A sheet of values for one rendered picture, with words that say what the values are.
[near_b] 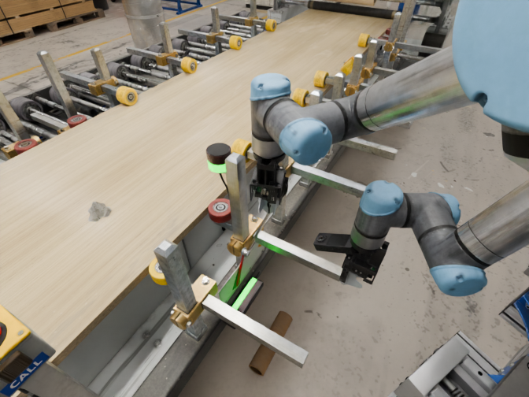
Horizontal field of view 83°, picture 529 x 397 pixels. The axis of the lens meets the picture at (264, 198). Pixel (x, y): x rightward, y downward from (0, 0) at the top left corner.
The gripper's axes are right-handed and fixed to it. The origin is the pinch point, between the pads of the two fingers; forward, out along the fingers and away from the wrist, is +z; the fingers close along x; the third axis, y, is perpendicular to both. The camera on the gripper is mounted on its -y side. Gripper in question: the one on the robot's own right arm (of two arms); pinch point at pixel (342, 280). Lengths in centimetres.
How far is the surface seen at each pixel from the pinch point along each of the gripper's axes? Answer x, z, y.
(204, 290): -23.7, -3.6, -30.1
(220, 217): -3.3, -7.7, -39.5
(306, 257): -0.8, -3.4, -11.2
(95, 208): -20, -8, -76
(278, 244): -0.7, -3.5, -20.5
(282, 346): -25.6, -2.6, -6.0
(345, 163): 165, 83, -40
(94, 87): 30, -14, -138
